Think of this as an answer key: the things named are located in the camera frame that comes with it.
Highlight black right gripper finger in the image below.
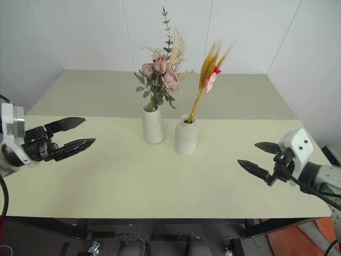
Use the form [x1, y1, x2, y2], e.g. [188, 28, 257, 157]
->
[254, 141, 281, 155]
[237, 159, 273, 182]

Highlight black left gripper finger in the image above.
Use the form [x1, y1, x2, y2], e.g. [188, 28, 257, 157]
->
[54, 138, 96, 162]
[44, 116, 86, 133]

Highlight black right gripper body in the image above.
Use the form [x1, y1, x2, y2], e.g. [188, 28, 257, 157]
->
[267, 148, 296, 187]

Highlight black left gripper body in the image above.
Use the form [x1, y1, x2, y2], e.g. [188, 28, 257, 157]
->
[20, 126, 59, 163]

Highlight orange floor mat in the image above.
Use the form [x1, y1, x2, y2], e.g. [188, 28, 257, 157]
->
[259, 215, 341, 256]

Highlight round shouldered white vase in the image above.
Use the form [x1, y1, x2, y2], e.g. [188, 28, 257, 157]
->
[174, 113, 200, 156]

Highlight tall tapered white vase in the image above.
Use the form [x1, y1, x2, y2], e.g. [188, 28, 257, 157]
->
[141, 102, 166, 145]

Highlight golden wheat bouquet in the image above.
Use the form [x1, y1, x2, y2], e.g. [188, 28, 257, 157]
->
[186, 38, 234, 124]

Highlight pink rose bouquet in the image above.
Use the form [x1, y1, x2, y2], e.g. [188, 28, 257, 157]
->
[134, 5, 197, 112]

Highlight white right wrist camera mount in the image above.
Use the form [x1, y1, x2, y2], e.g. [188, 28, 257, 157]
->
[278, 128, 315, 188]

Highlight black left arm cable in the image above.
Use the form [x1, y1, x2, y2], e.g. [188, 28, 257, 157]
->
[0, 94, 13, 216]

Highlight black table frame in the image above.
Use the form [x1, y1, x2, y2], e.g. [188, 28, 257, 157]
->
[0, 215, 324, 242]

